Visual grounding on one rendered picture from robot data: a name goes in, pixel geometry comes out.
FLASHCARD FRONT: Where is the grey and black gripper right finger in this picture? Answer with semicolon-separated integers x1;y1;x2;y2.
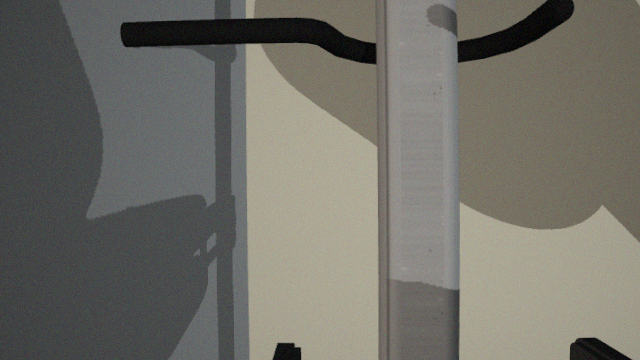
570;337;632;360

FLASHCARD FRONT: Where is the dark grey wall panel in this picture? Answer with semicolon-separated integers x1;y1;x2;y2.
0;0;250;360

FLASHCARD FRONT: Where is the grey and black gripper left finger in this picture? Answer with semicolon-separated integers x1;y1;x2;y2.
273;343;301;360

